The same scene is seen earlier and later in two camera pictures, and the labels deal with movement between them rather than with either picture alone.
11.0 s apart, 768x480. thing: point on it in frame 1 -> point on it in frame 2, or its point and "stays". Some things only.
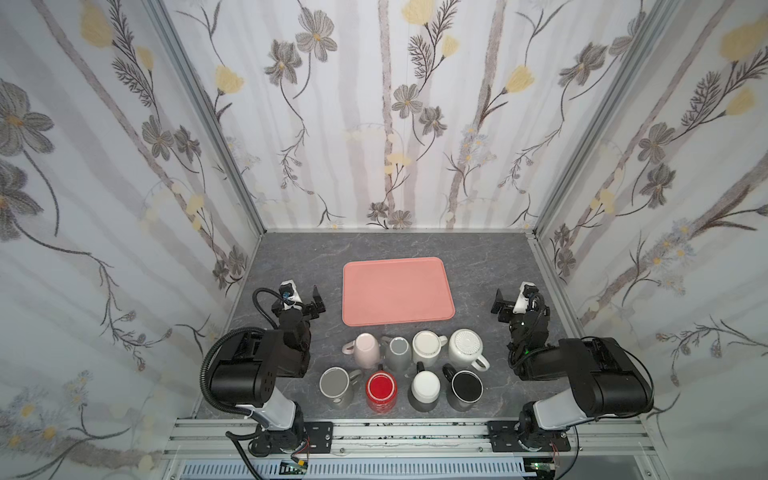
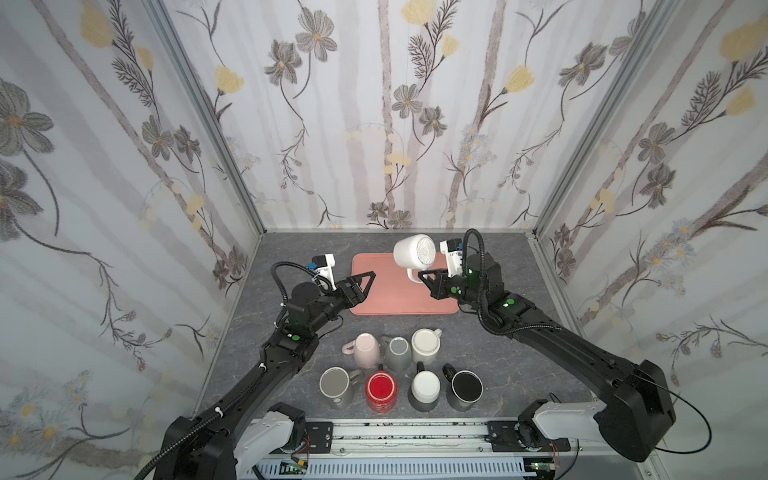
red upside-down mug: (381, 392) stays
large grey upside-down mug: (336, 385) stays
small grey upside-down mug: (397, 352) stays
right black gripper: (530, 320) -> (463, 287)
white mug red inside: (426, 347) stays
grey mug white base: (425, 389) stays
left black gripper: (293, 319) -> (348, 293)
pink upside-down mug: (366, 349) stays
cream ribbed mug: (464, 349) -> (415, 253)
